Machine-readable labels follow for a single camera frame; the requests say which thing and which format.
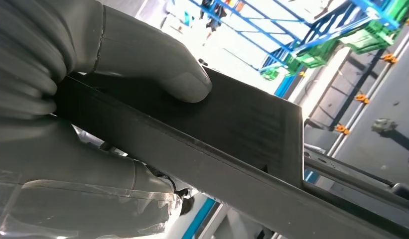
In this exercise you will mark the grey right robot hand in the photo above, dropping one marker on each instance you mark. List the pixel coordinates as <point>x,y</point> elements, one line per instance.
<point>141,52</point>

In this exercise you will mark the green plastic crate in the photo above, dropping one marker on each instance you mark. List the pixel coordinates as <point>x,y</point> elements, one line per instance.
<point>270,74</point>
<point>369,38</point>
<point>402,8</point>
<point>318,56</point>

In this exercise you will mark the small grey metal piece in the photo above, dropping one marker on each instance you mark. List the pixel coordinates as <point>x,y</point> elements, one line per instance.
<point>384,125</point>

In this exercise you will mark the blue steel frame rack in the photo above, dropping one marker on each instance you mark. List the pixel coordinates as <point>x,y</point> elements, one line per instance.
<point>323,29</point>

